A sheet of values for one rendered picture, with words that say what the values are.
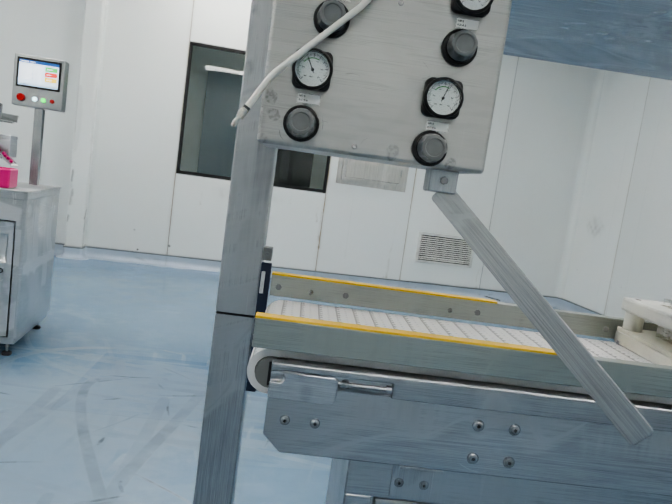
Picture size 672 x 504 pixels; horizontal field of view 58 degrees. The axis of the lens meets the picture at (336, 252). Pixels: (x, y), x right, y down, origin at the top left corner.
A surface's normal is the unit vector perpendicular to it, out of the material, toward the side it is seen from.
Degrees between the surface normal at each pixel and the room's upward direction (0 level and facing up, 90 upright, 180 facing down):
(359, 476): 90
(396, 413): 90
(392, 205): 90
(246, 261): 90
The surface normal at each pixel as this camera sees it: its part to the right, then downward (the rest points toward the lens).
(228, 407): 0.04, 0.13
